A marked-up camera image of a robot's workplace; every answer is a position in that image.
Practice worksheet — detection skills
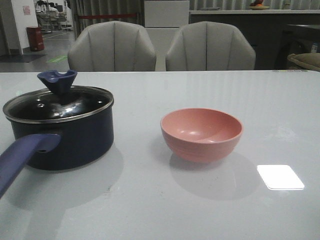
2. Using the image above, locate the dark counter with white top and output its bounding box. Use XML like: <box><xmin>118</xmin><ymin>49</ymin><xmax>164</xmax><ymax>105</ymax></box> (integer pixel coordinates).
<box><xmin>189</xmin><ymin>9</ymin><xmax>320</xmax><ymax>70</ymax></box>

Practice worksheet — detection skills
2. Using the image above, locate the right grey upholstered chair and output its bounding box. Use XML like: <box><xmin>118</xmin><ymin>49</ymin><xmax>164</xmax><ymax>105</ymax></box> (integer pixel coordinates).
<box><xmin>165</xmin><ymin>21</ymin><xmax>256</xmax><ymax>72</ymax></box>

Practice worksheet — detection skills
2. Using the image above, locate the beige cushion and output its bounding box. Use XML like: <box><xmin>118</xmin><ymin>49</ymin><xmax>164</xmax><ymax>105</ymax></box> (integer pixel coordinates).
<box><xmin>287</xmin><ymin>53</ymin><xmax>320</xmax><ymax>72</ymax></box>

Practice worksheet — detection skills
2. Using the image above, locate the grey upholstered chair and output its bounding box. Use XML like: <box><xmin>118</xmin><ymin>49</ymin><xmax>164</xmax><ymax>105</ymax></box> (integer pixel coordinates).
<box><xmin>67</xmin><ymin>21</ymin><xmax>157</xmax><ymax>72</ymax></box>
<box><xmin>165</xmin><ymin>21</ymin><xmax>256</xmax><ymax>72</ymax></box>

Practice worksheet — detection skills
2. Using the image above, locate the red barrier belt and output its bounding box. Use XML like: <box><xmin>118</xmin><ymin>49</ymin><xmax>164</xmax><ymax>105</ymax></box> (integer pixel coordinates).
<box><xmin>77</xmin><ymin>12</ymin><xmax>138</xmax><ymax>20</ymax></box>

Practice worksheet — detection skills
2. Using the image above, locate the white cabinet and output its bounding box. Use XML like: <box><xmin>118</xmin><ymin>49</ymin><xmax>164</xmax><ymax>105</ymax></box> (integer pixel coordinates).
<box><xmin>144</xmin><ymin>0</ymin><xmax>190</xmax><ymax>72</ymax></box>

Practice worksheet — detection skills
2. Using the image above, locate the glass lid with blue knob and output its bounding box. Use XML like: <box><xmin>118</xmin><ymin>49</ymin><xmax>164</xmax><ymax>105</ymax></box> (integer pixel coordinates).
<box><xmin>2</xmin><ymin>69</ymin><xmax>114</xmax><ymax>124</ymax></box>

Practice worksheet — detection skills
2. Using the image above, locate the fruit plate on counter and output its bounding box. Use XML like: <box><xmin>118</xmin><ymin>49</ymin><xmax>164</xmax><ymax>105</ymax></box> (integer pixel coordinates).
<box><xmin>248</xmin><ymin>0</ymin><xmax>270</xmax><ymax>10</ymax></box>

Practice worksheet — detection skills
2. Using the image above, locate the dark blue saucepan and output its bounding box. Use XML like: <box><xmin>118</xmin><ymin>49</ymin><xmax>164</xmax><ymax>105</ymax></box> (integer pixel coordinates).
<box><xmin>0</xmin><ymin>106</ymin><xmax>114</xmax><ymax>194</ymax></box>

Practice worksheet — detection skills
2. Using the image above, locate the left grey upholstered chair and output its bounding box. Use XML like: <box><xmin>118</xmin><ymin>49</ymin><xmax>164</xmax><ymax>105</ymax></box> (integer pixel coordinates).
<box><xmin>67</xmin><ymin>21</ymin><xmax>157</xmax><ymax>72</ymax></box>

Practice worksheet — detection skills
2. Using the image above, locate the red trash bin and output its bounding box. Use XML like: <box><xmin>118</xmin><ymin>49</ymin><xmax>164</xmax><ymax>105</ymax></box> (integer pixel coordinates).
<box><xmin>26</xmin><ymin>26</ymin><xmax>45</xmax><ymax>52</ymax></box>

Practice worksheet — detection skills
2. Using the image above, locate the pink bowl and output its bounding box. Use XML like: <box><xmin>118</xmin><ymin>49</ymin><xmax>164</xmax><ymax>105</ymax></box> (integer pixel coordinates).
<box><xmin>160</xmin><ymin>108</ymin><xmax>244</xmax><ymax>163</ymax></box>

